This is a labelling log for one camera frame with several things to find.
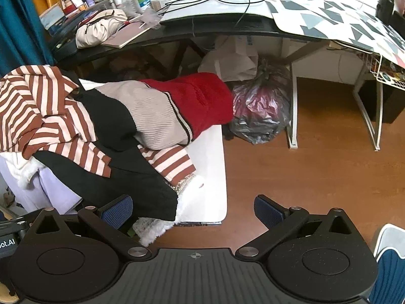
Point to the white fluffy garment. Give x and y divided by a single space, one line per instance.
152 231

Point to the pink notebook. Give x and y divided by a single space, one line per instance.
129 34

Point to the white cloth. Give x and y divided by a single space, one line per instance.
19 167

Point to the lavender cloth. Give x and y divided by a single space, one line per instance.
53 193

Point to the dark translucent plastic bag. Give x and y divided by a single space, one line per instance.
262 107

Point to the red fleece garment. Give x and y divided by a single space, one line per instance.
202 101

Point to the white plastic bag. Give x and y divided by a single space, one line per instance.
234 60

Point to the black box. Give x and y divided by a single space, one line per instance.
389 104

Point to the black device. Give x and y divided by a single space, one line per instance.
384 8

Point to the black garment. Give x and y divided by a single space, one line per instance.
139 183

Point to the blue curtain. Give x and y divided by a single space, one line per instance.
15 22

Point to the white jar with blue label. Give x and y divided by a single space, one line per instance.
142 3

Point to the white metal table frame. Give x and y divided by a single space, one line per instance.
293 107

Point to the blue and white mesh object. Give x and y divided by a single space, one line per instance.
390 269

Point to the geometric patterned desk mat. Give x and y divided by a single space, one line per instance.
316 12

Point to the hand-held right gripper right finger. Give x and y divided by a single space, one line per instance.
269 211

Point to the brown white striped garment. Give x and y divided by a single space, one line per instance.
47 107

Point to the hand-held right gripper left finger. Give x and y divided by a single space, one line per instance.
118 211

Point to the black desk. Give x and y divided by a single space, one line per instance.
221 27

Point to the beige bag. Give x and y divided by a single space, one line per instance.
95 31

